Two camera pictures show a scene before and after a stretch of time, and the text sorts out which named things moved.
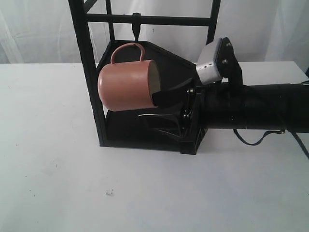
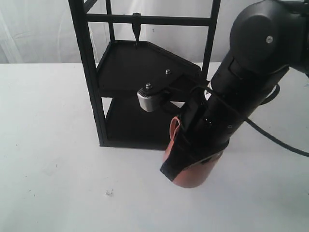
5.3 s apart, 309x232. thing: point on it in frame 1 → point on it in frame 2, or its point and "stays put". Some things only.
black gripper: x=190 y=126 → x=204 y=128
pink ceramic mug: x=129 y=86 → x=196 y=174
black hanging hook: x=136 y=17 stays put
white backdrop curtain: x=37 y=32 stays put
